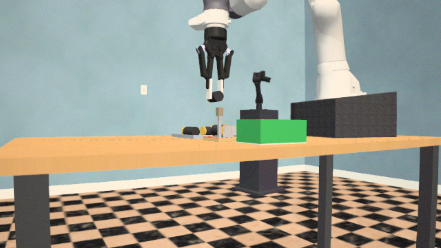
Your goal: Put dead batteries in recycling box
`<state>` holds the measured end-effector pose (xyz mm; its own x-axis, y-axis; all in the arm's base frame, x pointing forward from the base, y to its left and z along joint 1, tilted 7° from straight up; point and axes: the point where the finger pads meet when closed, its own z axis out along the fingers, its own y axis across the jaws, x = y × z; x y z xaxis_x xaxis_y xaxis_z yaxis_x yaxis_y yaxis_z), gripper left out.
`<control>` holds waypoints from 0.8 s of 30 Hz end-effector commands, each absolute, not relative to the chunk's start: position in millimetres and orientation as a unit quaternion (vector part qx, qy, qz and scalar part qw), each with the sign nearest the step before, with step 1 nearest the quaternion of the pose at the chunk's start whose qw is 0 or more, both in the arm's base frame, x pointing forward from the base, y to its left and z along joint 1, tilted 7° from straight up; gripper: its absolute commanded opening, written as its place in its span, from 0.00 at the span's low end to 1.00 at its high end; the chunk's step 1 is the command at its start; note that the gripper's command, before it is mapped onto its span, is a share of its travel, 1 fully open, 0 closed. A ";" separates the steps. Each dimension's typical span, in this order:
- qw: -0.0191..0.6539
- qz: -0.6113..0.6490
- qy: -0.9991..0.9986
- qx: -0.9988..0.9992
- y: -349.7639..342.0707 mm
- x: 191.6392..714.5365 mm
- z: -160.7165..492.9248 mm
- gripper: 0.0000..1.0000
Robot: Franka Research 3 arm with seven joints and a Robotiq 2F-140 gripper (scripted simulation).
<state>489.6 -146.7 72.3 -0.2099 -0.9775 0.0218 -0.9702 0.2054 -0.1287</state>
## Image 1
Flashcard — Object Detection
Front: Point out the green box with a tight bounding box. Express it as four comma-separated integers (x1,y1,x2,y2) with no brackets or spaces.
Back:
236,119,307,145

